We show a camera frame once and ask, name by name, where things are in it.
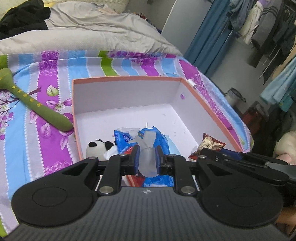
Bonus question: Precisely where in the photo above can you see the blue face mask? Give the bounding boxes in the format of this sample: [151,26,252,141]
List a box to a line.
[165,135,180,155]

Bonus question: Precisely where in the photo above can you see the person's right hand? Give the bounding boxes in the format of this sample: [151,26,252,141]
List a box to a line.
[275,207,296,237]

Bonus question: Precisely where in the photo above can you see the grey duvet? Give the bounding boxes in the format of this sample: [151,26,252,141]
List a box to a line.
[1,1,181,56]

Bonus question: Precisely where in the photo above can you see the blue curtain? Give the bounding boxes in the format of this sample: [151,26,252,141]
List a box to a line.
[185,1,233,78]

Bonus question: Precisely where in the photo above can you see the green plush stick toy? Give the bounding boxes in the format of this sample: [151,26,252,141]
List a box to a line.
[1,68,73,132]

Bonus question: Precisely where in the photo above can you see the grey wardrobe cabinet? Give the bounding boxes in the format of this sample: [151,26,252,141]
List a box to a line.
[125,0,213,54]

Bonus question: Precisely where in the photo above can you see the small trash bin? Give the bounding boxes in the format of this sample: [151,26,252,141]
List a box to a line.
[224,87,246,108]

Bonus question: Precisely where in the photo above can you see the hanging clothes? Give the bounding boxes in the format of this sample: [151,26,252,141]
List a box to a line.
[227,0,296,113]

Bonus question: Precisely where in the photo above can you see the blue cartoon plastic bag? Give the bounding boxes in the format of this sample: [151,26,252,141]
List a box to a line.
[114,126,180,187]

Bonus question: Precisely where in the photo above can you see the white knitted cloth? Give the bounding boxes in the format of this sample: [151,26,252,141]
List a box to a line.
[103,146,118,161]

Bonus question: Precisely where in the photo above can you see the small panda plush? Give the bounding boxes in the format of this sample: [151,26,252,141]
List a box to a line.
[86,139,114,161]

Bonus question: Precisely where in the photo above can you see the pink cardboard box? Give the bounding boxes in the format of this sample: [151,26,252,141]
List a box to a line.
[72,76,242,159]

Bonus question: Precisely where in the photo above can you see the black clothes pile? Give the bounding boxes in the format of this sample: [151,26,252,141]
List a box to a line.
[1,0,51,40]

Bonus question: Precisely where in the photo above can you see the white charging cable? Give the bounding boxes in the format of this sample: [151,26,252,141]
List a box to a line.
[159,71,200,90]

